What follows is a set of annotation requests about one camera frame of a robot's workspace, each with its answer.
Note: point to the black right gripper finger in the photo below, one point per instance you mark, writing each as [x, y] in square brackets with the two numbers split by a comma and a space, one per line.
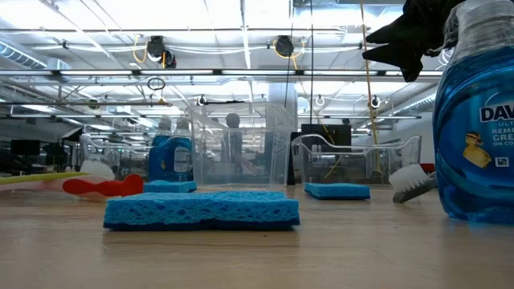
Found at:
[407, 60]
[425, 24]

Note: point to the grey dish brush white bristles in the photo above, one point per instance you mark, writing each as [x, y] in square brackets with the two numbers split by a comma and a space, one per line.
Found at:
[405, 178]

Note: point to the blue cellulose sponge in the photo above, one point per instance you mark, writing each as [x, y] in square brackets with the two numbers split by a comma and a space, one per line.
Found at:
[337, 192]
[201, 210]
[170, 187]

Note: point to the red dish brush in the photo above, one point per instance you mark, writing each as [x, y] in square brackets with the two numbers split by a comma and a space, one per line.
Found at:
[104, 187]

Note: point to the black monitor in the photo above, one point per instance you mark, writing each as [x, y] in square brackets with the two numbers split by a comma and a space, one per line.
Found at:
[325, 130]
[24, 147]

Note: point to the red box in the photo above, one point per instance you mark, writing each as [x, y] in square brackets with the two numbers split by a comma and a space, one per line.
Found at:
[427, 168]

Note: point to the low clear plastic bin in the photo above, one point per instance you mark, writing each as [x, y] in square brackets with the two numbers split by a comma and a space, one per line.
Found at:
[100, 156]
[361, 164]

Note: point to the person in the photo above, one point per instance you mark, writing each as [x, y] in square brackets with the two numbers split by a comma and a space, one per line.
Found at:
[233, 120]

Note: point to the tall clear plastic bin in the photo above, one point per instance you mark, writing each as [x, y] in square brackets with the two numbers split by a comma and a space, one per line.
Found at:
[241, 160]

